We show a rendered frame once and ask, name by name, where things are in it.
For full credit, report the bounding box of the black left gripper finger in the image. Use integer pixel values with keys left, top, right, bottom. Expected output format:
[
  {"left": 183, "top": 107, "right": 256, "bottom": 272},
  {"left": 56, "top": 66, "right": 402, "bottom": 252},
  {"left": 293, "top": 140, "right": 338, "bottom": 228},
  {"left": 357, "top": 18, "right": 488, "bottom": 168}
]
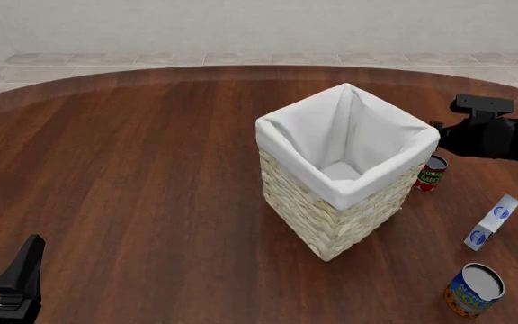
[{"left": 0, "top": 233, "right": 46, "bottom": 302}]

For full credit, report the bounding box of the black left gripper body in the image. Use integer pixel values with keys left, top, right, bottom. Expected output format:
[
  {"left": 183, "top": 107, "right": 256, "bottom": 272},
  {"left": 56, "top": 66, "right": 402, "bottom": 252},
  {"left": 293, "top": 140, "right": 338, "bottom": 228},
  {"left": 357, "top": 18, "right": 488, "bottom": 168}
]
[{"left": 0, "top": 292, "right": 43, "bottom": 324}]

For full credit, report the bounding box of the woven basket with white liner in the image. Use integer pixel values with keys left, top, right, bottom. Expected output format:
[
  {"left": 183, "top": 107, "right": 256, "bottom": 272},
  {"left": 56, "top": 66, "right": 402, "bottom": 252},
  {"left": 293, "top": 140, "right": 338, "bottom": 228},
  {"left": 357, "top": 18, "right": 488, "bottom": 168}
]
[{"left": 255, "top": 82, "right": 442, "bottom": 263}]

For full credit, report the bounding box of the red tomato sauce can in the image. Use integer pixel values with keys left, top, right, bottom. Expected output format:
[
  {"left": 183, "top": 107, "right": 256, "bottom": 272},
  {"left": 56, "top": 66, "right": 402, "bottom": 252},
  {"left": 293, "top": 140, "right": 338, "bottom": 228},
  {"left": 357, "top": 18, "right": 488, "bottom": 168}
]
[{"left": 413, "top": 154, "right": 449, "bottom": 194}]

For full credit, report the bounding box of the blue and yellow soup can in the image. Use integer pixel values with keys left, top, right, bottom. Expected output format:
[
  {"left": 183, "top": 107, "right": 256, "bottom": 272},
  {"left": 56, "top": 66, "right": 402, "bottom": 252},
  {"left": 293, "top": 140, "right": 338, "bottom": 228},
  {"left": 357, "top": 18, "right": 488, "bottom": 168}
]
[{"left": 443, "top": 262, "right": 506, "bottom": 319}]

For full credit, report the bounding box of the white box with blue logos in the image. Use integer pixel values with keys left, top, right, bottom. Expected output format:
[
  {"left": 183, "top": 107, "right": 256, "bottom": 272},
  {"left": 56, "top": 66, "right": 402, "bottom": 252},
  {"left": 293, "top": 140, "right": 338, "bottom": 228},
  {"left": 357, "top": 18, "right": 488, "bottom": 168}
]
[{"left": 463, "top": 193, "right": 518, "bottom": 252}]

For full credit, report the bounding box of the small flat plate on stalk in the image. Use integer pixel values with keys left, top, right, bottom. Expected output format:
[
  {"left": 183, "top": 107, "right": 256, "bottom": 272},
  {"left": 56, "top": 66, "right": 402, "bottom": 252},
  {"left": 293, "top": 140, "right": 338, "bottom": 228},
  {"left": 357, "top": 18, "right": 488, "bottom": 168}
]
[{"left": 449, "top": 94, "right": 515, "bottom": 120}]

